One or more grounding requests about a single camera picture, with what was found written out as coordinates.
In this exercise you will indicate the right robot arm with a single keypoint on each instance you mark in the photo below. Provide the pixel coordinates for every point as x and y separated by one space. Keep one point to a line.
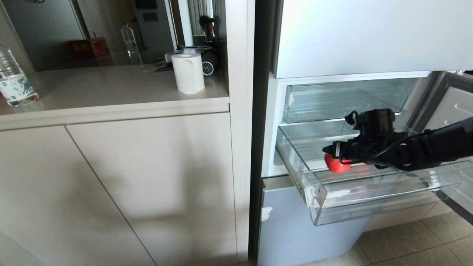
443 142

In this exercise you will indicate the beige cabinet door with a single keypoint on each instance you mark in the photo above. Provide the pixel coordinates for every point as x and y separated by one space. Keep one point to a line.
166 177
55 207

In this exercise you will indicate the red round food item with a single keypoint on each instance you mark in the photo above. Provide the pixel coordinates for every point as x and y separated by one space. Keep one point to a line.
335 166

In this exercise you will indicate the open fridge compartment door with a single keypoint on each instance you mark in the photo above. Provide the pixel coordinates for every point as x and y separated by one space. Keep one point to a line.
452 107

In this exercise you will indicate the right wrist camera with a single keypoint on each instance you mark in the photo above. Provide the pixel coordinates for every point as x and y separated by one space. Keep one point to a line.
376 120

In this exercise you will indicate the white paper towel roll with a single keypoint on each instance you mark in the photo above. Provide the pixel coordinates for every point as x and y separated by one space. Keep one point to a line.
187 74

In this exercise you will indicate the clear bottle with printed label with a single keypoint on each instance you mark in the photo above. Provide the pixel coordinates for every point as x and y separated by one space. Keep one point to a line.
13 81

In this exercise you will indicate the pale blue fridge door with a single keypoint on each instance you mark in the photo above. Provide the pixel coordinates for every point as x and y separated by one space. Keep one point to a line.
369 37

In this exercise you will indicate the grey fridge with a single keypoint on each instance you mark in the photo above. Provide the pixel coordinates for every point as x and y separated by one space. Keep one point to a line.
264 111

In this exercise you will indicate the beige cabinet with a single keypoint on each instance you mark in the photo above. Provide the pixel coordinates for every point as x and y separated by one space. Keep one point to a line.
111 166

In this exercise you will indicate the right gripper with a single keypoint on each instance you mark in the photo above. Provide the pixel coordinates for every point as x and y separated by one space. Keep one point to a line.
356 150

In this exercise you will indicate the clear plastic water bottle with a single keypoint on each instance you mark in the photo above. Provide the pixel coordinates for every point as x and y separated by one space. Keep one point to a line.
129 40

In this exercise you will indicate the clear plastic fridge drawer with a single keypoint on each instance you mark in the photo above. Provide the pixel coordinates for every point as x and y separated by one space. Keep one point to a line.
343 99
369 184

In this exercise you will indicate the pale blue freezer door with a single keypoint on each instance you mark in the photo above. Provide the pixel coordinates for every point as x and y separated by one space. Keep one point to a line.
288 229

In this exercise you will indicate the red box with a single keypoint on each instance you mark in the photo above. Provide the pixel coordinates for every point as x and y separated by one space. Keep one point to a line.
88 48

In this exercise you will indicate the black round vented device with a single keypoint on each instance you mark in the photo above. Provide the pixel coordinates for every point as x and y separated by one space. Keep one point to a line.
208 66

